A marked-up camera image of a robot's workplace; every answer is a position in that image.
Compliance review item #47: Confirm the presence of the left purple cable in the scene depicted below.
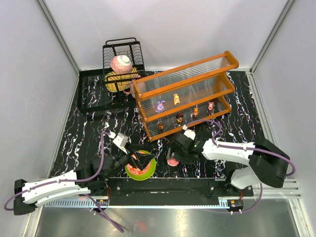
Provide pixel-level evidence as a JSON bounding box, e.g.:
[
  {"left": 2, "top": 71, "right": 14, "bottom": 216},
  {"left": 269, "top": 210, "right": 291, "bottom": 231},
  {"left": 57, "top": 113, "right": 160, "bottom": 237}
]
[{"left": 3, "top": 131, "right": 124, "bottom": 233}]

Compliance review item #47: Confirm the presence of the black marble pattern mat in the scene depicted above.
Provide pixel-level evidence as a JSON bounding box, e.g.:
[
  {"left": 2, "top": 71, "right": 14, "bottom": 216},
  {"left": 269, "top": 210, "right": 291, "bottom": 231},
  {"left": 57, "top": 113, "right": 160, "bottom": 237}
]
[{"left": 49, "top": 71, "right": 265, "bottom": 178}]

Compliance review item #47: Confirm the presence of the pink pig toy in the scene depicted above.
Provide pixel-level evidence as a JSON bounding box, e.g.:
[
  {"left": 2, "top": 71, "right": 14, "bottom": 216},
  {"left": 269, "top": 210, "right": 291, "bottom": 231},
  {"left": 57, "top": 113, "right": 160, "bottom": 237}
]
[{"left": 208, "top": 102, "right": 214, "bottom": 111}]

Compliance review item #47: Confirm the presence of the brown figure toy on shelf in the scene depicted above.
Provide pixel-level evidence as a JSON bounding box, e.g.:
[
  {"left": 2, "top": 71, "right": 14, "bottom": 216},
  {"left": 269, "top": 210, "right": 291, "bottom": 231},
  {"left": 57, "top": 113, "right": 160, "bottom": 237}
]
[{"left": 158, "top": 122, "right": 164, "bottom": 130}]

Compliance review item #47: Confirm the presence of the small orange figure toy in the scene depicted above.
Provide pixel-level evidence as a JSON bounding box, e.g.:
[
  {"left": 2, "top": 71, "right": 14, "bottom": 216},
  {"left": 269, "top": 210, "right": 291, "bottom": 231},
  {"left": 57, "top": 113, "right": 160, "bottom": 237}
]
[{"left": 173, "top": 93, "right": 180, "bottom": 105}]

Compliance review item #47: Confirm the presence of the pink patterned bowl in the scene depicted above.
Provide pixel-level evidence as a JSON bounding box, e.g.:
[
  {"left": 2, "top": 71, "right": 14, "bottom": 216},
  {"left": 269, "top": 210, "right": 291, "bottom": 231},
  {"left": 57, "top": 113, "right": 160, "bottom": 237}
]
[{"left": 110, "top": 55, "right": 132, "bottom": 74}]

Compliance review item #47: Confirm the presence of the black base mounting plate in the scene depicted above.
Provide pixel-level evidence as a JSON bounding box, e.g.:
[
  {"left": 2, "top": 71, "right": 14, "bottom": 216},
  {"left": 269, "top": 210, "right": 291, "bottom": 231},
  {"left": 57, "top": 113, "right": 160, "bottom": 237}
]
[{"left": 107, "top": 178, "right": 254, "bottom": 208}]

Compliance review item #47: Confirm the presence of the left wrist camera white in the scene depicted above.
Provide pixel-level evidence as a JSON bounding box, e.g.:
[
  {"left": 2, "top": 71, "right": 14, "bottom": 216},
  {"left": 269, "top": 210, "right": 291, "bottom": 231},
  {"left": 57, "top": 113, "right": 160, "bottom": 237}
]
[{"left": 108, "top": 132, "right": 128, "bottom": 154}]

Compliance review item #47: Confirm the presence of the orange clear display shelf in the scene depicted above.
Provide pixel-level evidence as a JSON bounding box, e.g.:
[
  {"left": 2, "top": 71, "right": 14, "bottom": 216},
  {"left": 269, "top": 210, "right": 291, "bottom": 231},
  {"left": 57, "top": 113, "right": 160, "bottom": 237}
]
[{"left": 132, "top": 51, "right": 239, "bottom": 142}]

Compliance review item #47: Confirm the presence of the purple bunny toy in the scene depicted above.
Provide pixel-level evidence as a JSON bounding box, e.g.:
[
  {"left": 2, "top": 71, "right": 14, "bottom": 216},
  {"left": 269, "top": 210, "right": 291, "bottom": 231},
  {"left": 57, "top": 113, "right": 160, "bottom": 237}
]
[{"left": 155, "top": 100, "right": 165, "bottom": 114}]

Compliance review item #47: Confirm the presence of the pink mug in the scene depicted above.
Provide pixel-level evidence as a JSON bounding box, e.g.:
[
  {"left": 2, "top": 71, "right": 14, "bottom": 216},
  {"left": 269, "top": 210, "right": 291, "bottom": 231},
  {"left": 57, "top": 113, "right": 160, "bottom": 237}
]
[{"left": 123, "top": 84, "right": 135, "bottom": 98}]

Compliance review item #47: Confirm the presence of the green bowl red pattern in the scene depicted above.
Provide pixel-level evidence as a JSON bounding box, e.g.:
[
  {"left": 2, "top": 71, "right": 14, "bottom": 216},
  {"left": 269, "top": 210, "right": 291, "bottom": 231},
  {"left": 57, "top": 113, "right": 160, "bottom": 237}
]
[{"left": 125, "top": 158, "right": 156, "bottom": 181}]

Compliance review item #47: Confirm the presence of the pink flamingo toy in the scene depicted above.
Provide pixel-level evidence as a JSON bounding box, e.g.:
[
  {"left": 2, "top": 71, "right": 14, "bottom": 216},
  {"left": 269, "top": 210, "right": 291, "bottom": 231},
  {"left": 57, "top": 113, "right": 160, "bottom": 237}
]
[{"left": 167, "top": 158, "right": 179, "bottom": 166}]

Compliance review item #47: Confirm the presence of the black haired figure toy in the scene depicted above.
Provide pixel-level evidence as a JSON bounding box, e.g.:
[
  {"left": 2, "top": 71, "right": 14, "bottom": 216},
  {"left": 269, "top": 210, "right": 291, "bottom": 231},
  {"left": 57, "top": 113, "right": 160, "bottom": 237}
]
[{"left": 176, "top": 113, "right": 183, "bottom": 124}]

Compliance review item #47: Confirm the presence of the orange figure toy on shelf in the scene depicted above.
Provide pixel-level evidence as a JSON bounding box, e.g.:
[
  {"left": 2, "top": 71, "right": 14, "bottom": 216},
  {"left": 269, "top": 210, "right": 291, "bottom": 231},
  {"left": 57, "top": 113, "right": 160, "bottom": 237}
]
[{"left": 193, "top": 107, "right": 199, "bottom": 118}]

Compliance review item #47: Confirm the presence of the yellow patterned bowl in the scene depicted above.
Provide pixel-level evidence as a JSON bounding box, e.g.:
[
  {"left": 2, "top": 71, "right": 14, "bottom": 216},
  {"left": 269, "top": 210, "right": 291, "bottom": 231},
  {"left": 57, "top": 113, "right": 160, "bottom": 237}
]
[{"left": 104, "top": 67, "right": 140, "bottom": 93}]

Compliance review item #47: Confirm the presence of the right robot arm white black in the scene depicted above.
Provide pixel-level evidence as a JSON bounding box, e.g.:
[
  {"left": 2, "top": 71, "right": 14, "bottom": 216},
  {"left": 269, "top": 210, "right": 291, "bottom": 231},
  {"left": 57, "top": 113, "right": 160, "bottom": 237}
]
[{"left": 166, "top": 130, "right": 290, "bottom": 190}]

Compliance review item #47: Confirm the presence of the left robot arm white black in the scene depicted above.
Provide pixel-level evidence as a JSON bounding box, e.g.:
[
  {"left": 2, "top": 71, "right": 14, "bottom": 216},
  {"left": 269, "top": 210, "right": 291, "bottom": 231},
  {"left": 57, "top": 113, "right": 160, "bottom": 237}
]
[{"left": 12, "top": 144, "right": 154, "bottom": 216}]

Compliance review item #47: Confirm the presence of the black wire dish rack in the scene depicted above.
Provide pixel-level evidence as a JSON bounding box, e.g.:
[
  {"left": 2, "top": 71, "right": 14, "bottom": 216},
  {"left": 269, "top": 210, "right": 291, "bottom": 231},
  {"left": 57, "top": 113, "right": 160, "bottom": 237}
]
[{"left": 77, "top": 37, "right": 145, "bottom": 113}]

